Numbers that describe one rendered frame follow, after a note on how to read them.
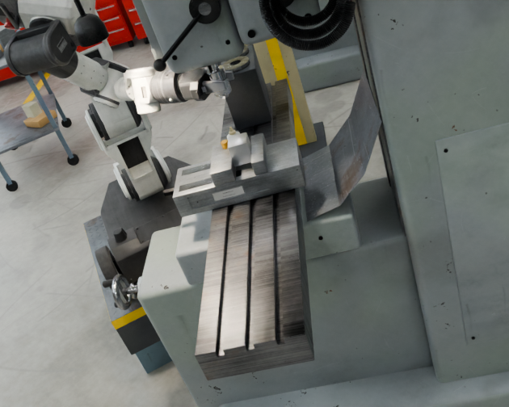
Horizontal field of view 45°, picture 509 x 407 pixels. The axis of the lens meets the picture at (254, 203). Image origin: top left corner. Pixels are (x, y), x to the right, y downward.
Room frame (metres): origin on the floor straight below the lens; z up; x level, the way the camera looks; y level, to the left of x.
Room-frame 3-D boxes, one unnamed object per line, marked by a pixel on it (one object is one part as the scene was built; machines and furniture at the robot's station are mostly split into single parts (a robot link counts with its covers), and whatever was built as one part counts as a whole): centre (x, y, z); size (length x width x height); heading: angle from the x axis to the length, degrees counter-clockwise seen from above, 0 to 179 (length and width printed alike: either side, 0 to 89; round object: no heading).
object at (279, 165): (1.47, 0.01, 0.99); 0.35 x 0.15 x 0.11; 79
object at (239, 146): (1.47, -0.01, 1.05); 0.06 x 0.05 x 0.06; 169
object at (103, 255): (1.94, 0.60, 0.50); 0.20 x 0.05 x 0.20; 11
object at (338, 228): (1.50, -0.02, 0.79); 0.50 x 0.35 x 0.12; 78
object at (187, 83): (1.55, 0.05, 1.23); 0.13 x 0.12 x 0.10; 148
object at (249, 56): (1.91, -0.10, 1.03); 0.22 x 0.12 x 0.20; 171
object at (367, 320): (1.51, 0.00, 0.43); 0.81 x 0.32 x 0.60; 78
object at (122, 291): (1.61, 0.47, 0.63); 0.16 x 0.12 x 0.12; 78
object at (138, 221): (2.23, 0.38, 0.59); 0.64 x 0.52 x 0.33; 11
